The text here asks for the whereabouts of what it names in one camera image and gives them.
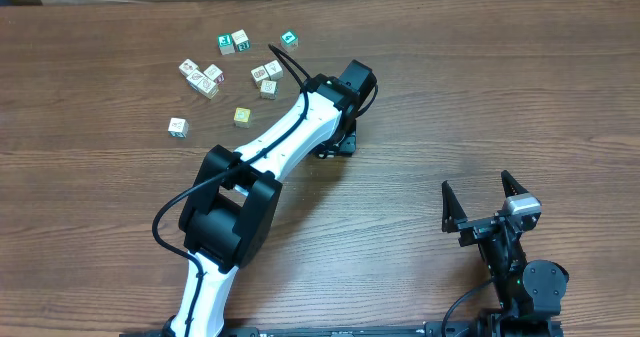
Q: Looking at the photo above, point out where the yellow wooden block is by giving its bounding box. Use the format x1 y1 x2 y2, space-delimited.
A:
197 77 219 99
234 107 252 128

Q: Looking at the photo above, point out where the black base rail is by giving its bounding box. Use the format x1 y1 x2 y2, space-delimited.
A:
119 321 564 337

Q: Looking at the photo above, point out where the wooden block green picture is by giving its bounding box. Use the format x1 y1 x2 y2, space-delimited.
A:
260 80 278 100

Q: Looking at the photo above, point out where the wooden block squirrel picture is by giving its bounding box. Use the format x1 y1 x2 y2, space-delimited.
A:
179 58 199 77

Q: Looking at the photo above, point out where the wooden block brown picture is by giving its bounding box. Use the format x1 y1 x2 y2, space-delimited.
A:
251 66 270 88

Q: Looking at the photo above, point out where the green top wooden block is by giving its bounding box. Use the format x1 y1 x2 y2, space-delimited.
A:
217 34 235 55

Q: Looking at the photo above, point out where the wooden block ball picture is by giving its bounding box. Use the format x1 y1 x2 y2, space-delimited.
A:
186 70 206 90

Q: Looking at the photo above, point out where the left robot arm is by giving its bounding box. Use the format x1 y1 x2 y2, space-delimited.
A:
161 60 377 336

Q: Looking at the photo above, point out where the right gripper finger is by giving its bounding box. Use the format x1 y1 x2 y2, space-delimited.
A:
500 170 528 197
441 181 468 233

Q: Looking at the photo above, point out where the wooden block teal side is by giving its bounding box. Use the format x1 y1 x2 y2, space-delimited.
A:
168 117 189 138

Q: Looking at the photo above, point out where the wooden block red side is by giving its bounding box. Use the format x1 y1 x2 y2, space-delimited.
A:
204 64 225 84

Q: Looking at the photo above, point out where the wooden block triangle picture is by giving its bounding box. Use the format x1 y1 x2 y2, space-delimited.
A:
264 60 284 81

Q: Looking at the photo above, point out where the green number four block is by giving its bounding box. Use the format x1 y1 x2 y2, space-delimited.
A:
280 30 299 53

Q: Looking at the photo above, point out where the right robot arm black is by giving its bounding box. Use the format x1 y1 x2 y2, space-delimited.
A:
440 170 569 337

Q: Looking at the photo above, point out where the yellow top wooden block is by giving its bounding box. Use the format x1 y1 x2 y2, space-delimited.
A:
234 107 252 128

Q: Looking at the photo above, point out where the wooden block green side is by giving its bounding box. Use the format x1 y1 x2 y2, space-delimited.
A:
231 29 251 52

